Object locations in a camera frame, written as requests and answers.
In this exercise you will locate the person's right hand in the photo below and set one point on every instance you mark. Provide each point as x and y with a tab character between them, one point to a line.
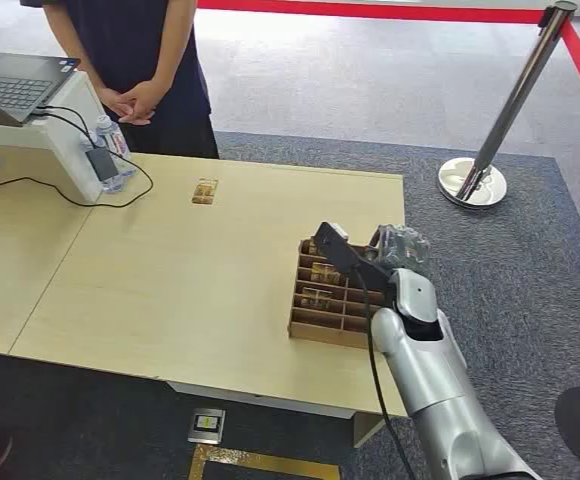
113	100

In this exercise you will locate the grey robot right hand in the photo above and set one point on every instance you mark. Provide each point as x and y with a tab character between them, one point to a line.
402	248

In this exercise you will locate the person's left hand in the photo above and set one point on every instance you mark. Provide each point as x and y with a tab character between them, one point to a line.
142	100

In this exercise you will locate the person's left forearm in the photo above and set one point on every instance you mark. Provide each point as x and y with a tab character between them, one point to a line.
175	40

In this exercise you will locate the person's right forearm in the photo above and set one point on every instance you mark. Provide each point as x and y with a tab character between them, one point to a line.
70	46

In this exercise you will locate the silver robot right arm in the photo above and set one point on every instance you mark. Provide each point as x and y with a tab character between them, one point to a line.
435	384

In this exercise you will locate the person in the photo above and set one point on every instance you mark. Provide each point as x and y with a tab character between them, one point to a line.
134	40

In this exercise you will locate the brown card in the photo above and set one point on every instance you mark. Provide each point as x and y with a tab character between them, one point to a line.
205	192
313	249
315	299
326	273

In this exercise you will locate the clear water bottle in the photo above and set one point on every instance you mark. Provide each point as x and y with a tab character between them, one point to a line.
113	182
115	142

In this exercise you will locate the grey flat adapter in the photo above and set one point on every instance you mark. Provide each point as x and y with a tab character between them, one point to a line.
101	164

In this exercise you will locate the white laptop stand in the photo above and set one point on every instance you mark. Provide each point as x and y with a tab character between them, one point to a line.
65	142

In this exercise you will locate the chrome stanchion base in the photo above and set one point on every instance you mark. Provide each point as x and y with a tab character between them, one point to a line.
473	183

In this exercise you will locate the wooden compartment box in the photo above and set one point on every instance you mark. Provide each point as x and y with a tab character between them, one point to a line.
328	311

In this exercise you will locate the grey laptop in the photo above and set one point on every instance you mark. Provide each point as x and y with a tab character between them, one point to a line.
12	83

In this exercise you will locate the metal floor socket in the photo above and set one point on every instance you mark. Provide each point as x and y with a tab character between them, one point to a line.
206	425

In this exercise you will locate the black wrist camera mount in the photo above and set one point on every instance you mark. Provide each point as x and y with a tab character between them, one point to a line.
350	255

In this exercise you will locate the chrome stanchion post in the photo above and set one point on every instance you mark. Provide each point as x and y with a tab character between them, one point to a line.
517	93

